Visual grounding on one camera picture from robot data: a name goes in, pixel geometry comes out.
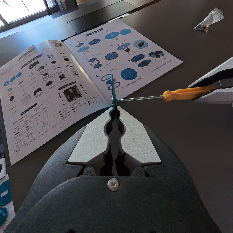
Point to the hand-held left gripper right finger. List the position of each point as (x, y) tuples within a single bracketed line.
[(140, 145)]

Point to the white foam packaging tray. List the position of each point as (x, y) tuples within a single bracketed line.
[(10, 174)]

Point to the clear plastic bag of screws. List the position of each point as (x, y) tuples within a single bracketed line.
[(209, 20)]

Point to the large window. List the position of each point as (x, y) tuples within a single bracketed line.
[(21, 11)]

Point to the small blue part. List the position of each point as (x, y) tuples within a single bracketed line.
[(3, 216)]

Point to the blue round metal plate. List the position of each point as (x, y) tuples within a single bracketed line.
[(113, 91)]

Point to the open instruction booklet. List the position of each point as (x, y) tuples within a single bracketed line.
[(54, 72)]

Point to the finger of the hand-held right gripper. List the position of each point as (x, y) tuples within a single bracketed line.
[(222, 96), (211, 74)]

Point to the blue plate with slots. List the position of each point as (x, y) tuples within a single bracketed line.
[(5, 200)]

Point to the dark grey desk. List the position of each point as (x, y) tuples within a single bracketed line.
[(173, 136)]

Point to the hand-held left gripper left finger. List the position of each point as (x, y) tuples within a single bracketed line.
[(89, 145)]

